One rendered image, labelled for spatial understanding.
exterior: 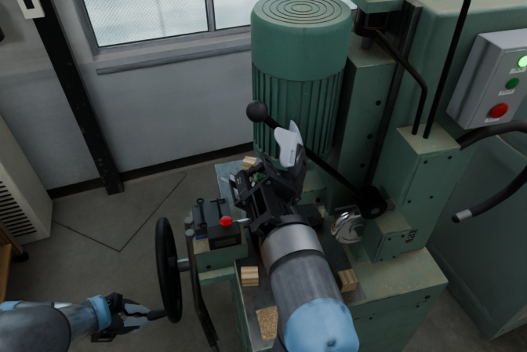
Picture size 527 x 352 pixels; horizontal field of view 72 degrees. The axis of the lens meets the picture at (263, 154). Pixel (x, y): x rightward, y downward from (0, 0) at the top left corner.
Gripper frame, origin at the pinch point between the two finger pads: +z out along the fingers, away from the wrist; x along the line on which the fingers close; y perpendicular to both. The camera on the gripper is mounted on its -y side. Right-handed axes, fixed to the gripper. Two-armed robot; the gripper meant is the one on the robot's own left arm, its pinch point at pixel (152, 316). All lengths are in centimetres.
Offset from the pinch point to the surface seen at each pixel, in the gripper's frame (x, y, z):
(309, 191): -6, -50, 22
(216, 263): -2.2, -23.3, 8.5
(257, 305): 11.0, -27.0, 15.5
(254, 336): 17.7, -25.8, 13.6
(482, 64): 5, -94, 23
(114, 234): -91, 82, 7
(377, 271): 5, -36, 52
